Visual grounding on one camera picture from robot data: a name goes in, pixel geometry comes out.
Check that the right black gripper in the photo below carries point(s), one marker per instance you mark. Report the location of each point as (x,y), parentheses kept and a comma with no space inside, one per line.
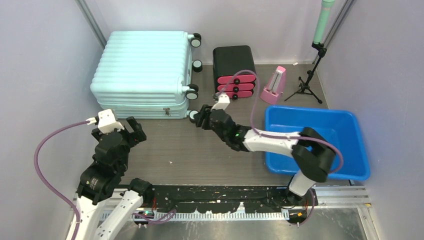
(198,117)

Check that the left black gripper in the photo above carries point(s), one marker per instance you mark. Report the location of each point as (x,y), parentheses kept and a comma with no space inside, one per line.
(137,136)

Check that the light blue hard-shell suitcase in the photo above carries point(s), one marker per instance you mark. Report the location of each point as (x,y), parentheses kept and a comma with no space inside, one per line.
(147,74)

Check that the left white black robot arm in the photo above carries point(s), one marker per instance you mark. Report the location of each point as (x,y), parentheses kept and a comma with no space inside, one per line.
(99,180)

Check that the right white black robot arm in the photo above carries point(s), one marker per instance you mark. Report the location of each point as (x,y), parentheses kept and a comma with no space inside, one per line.
(313,155)

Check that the black and pink drawer box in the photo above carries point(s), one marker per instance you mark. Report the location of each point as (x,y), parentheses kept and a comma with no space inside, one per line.
(227,61)

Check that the pink metronome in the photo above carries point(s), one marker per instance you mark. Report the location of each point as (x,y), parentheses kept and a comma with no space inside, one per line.
(274,89)

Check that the black tripod stand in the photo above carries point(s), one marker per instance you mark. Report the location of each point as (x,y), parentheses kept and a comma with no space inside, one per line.
(304,86)

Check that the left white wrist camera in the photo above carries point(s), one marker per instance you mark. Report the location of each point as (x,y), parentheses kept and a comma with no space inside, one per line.
(106,122)

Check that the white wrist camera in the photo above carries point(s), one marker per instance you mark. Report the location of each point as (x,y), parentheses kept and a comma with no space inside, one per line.
(222,101)
(106,122)

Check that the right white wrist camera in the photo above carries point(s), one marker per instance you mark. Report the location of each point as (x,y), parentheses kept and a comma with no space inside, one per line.
(222,101)

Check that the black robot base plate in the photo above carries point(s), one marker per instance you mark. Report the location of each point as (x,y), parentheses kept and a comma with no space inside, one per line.
(220,199)

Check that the aluminium rail frame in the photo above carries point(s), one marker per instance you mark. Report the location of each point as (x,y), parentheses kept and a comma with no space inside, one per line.
(330,197)

